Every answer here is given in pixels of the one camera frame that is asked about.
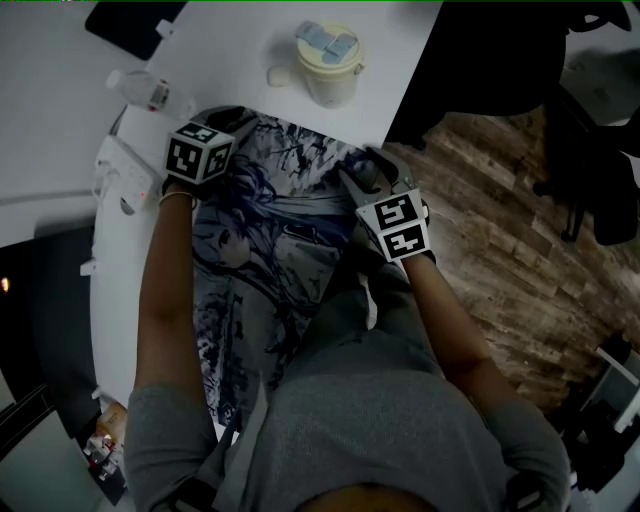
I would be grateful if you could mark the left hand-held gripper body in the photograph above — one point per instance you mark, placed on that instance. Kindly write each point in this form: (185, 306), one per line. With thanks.
(197, 155)

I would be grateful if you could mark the black office chair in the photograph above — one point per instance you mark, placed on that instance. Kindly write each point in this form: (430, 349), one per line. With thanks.
(500, 65)

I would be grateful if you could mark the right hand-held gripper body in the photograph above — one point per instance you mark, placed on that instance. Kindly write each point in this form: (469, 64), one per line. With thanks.
(400, 227)

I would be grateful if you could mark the person's right forearm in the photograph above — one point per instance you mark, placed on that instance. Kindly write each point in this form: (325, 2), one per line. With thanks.
(445, 325)

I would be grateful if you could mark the small white case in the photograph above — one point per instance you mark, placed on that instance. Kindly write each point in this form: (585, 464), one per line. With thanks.
(278, 76)

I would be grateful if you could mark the black flat pad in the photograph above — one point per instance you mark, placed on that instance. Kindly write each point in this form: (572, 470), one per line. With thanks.
(125, 25)

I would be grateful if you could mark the person's left forearm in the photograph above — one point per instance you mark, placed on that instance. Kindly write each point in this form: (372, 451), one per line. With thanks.
(165, 280)

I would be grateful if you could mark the clear plastic water bottle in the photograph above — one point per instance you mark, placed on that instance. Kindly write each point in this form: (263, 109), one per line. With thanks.
(150, 92)

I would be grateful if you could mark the printed illustrated desk mat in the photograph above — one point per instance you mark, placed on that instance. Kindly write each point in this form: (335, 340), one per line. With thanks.
(280, 225)

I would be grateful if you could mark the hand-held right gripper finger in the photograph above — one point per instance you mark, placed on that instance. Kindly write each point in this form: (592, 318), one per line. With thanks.
(357, 187)
(376, 156)

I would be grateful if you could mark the person's grey shirt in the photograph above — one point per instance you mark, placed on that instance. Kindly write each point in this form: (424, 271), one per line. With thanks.
(360, 415)

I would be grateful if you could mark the white furniture frame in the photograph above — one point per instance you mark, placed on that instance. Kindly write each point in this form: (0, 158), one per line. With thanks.
(620, 390)

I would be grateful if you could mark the white power strip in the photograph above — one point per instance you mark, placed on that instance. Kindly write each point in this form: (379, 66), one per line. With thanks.
(122, 177)

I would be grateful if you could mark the orange snack packet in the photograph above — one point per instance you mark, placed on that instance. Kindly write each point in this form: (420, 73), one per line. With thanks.
(107, 435)

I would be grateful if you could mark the black chair base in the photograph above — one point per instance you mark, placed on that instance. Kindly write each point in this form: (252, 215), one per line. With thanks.
(595, 185)

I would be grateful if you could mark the cream tumbler with lid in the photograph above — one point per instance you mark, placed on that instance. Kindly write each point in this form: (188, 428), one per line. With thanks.
(330, 65)

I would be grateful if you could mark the thin wrist band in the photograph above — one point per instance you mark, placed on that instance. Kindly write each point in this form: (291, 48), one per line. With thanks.
(172, 196)

